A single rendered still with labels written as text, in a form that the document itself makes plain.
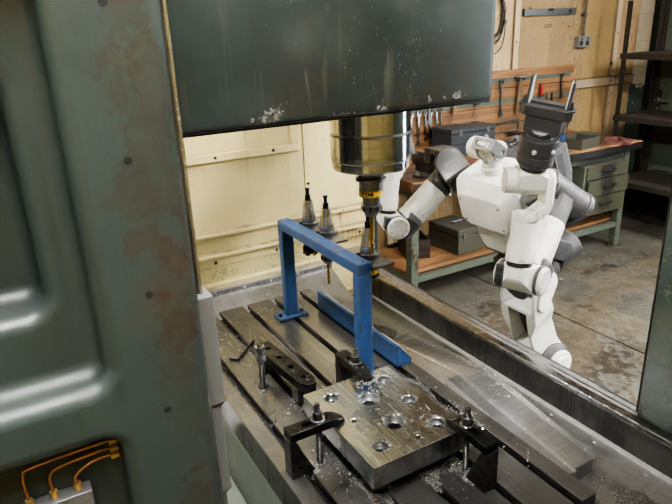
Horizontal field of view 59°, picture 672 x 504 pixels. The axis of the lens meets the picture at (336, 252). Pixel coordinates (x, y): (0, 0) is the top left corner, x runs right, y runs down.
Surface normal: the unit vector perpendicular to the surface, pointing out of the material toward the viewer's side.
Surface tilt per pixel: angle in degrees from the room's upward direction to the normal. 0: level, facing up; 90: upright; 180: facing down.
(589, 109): 90
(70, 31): 90
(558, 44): 90
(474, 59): 90
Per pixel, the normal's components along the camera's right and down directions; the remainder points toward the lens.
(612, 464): -0.29, -0.83
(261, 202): 0.50, 0.28
